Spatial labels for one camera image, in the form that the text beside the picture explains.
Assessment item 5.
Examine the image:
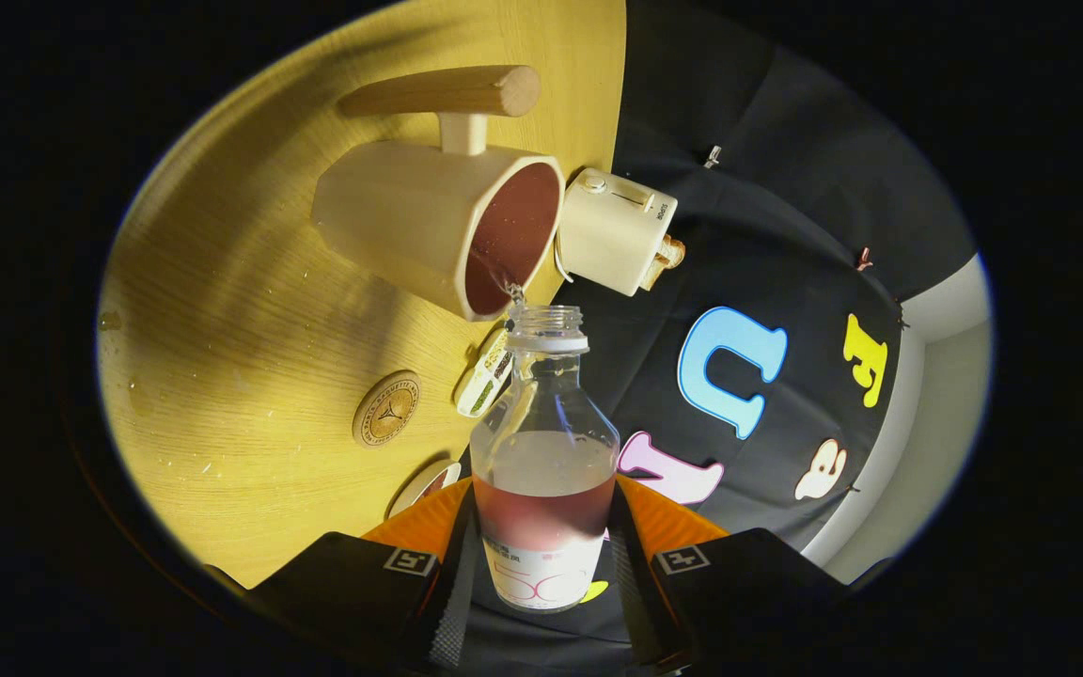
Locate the white toaster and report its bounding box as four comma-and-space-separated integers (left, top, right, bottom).
557, 167, 679, 298

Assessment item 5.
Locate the clear plastic juice bottle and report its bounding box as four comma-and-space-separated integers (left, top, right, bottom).
469, 305, 620, 614

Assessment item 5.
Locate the round wooden coaster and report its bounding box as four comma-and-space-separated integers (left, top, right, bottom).
352, 370, 422, 449

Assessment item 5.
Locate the white round plate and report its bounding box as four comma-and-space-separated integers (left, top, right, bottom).
386, 458, 463, 520

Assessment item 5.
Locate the white divided grain dish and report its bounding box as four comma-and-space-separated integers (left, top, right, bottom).
455, 327, 514, 418

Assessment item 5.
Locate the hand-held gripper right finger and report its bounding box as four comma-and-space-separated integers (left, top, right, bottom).
609, 473, 890, 673

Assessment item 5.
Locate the black backdrop cloth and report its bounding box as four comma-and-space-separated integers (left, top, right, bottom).
457, 0, 975, 673

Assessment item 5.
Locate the toast slice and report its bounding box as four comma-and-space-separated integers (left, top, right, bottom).
640, 235, 686, 291

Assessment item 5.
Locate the cream cup with wooden handle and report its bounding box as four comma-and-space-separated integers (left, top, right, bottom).
310, 64, 566, 323

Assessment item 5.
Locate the wooden table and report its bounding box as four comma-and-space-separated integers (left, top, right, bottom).
95, 0, 627, 589

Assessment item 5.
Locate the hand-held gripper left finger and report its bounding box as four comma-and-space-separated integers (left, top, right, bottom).
245, 478, 481, 673

